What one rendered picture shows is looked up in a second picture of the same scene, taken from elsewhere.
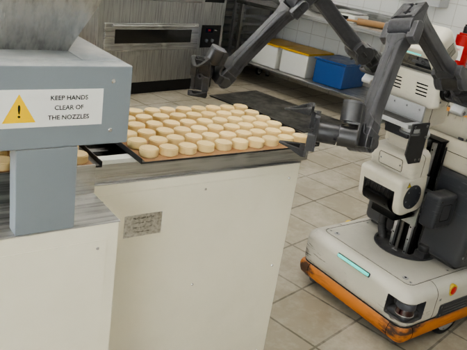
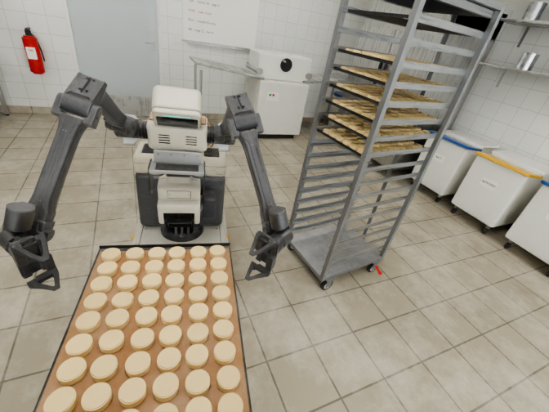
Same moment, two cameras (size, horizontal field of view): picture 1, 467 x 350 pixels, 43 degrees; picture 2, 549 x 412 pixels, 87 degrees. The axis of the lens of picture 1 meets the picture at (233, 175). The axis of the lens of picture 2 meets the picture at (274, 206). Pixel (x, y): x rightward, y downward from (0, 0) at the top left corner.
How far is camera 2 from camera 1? 1.41 m
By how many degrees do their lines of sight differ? 62
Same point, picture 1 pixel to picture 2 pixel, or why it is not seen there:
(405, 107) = (183, 157)
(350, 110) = (284, 220)
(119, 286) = not seen: outside the picture
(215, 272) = not seen: hidden behind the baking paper
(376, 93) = (267, 189)
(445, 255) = (212, 221)
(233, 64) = (48, 211)
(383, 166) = (173, 199)
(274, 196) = not seen: hidden behind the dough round
